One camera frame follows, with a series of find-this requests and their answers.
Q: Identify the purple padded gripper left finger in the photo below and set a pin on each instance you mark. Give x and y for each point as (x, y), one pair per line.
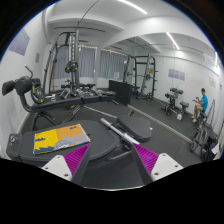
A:
(70, 167)

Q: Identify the grey exercise bike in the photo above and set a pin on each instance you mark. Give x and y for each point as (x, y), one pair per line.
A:
(204, 146)

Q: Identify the black yellow weight plate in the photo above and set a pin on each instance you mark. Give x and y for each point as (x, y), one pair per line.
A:
(37, 92)

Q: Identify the black leg extension machine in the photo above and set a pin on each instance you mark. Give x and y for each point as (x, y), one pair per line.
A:
(170, 107)

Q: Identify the black plyo box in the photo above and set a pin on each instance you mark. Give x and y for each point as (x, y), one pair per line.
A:
(123, 91)

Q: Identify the person in blue shirt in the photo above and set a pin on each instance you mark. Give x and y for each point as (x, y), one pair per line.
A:
(201, 105)

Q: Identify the black cable machine rack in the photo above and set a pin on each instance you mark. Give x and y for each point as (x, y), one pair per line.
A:
(70, 39)

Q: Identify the grey window curtains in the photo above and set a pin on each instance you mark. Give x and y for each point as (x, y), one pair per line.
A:
(92, 61)

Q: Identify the silver barbell bar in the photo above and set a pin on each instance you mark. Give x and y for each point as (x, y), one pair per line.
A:
(125, 136)

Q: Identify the yellow orange blue towel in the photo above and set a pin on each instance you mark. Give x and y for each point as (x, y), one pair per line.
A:
(59, 138)

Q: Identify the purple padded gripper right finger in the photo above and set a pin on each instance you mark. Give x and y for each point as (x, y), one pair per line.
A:
(153, 166)

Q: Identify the black power rack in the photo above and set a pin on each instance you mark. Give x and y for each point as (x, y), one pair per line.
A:
(139, 85)

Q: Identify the black padded weight bench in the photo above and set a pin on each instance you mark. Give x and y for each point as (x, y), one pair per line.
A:
(103, 140)

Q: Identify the purple wall poster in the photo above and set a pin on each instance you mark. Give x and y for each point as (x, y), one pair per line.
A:
(20, 42)

